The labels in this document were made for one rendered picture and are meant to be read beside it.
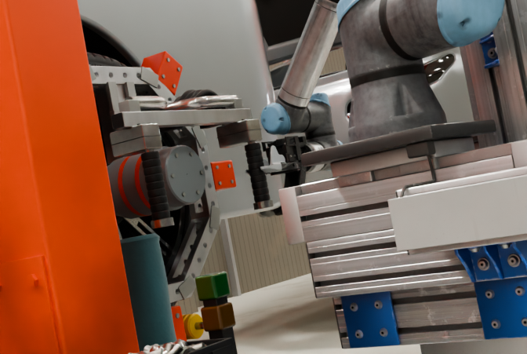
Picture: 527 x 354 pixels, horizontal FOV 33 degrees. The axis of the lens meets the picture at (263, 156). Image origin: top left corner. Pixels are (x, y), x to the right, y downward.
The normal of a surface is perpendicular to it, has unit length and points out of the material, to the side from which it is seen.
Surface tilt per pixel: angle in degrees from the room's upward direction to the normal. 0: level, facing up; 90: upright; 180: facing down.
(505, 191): 90
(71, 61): 90
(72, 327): 90
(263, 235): 90
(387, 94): 72
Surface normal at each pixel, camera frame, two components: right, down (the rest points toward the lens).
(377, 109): -0.44, -0.27
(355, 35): -0.77, 0.11
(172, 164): 0.80, -0.19
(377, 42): -0.62, 0.51
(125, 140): -0.57, 0.06
